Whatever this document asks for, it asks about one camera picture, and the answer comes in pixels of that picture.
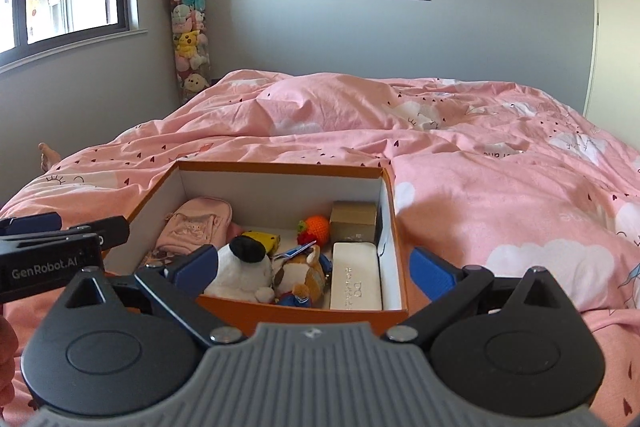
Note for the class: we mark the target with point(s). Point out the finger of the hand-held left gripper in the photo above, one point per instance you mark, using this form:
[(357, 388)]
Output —
[(100, 229), (40, 223)]

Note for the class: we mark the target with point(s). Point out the orange cardboard box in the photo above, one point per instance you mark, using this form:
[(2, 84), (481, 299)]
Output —
[(280, 187)]

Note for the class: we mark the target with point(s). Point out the yellow small toy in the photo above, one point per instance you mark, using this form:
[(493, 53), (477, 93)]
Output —
[(262, 239)]

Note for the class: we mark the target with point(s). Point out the white plush pink striped base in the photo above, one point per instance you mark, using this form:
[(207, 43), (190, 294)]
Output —
[(235, 274)]

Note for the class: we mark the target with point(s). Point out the clear plush toy column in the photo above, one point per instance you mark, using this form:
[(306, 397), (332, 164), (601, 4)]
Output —
[(190, 42)]

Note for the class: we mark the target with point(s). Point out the orange tiger plush blue outfit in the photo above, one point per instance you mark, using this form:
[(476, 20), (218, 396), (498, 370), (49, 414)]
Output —
[(295, 274)]

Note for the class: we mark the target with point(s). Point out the person's left hand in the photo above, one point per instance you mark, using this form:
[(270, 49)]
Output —
[(6, 357)]

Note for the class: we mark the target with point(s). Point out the orange crochet fruit toy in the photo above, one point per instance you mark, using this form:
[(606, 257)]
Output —
[(317, 227)]

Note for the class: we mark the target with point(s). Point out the pink printed duvet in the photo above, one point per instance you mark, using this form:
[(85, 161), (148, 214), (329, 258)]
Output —
[(475, 167)]

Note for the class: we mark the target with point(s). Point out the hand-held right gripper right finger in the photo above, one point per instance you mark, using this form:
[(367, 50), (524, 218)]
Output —
[(431, 273)]

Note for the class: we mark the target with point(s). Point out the pink fabric pouch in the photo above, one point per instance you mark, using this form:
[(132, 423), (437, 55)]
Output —
[(195, 224)]

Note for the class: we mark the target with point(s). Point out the white long box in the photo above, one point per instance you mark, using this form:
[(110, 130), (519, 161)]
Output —
[(355, 277)]

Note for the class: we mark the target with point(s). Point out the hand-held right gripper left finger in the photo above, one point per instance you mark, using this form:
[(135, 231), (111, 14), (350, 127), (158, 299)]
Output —
[(197, 268)]

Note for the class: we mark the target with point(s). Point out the white door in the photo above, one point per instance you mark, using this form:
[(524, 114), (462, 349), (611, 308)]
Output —
[(615, 32)]

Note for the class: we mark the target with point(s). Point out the small square gift box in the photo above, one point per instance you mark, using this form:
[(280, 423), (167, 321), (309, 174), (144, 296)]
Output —
[(352, 219)]

